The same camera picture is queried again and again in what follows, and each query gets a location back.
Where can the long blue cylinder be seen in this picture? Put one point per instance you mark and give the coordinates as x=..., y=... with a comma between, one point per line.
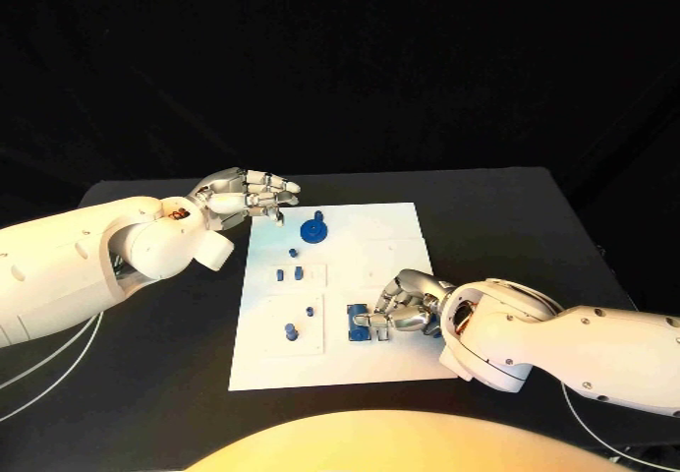
x=290, y=331

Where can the blue gear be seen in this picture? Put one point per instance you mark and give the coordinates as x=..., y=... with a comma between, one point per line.
x=315, y=230

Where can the white task board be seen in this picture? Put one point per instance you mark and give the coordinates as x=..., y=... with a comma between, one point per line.
x=341, y=295

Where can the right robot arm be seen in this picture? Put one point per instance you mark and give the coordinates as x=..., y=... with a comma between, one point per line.
x=558, y=343

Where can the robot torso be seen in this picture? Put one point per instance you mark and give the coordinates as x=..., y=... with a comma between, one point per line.
x=404, y=442

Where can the blue block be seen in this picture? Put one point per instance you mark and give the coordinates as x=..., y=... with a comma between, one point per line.
x=357, y=330

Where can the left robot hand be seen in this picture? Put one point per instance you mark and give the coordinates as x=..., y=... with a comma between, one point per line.
x=234, y=199

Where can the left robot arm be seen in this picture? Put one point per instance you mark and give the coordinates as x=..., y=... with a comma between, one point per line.
x=64, y=258

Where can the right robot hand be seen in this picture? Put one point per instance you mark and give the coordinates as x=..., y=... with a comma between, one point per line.
x=407, y=309

